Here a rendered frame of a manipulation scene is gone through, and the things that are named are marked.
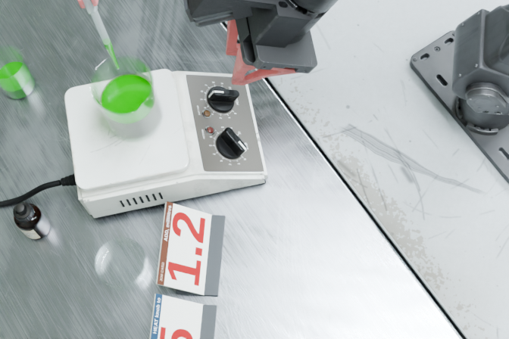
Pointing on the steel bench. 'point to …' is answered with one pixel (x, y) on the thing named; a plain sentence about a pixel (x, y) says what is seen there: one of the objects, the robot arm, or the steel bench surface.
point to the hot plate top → (112, 157)
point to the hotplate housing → (107, 207)
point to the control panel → (216, 119)
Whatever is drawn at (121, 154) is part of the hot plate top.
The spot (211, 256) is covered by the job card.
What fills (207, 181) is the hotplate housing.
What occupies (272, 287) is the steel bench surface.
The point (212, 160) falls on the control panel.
